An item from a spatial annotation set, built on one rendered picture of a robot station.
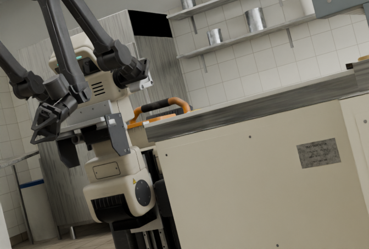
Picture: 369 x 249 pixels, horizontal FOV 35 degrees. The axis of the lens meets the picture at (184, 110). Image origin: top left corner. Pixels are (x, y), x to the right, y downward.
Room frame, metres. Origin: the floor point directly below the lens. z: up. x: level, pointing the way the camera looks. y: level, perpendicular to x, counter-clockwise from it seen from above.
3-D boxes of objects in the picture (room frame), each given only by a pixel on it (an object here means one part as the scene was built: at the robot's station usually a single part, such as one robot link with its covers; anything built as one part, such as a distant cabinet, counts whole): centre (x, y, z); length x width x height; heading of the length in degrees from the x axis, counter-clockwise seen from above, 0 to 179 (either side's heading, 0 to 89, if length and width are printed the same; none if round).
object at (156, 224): (2.32, 0.25, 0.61); 0.28 x 0.27 x 0.25; 61
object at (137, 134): (2.59, 0.17, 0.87); 0.23 x 0.15 x 0.11; 61
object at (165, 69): (6.08, 0.76, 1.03); 1.40 x 0.91 x 2.05; 64
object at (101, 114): (2.24, 0.37, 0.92); 0.28 x 0.16 x 0.22; 61
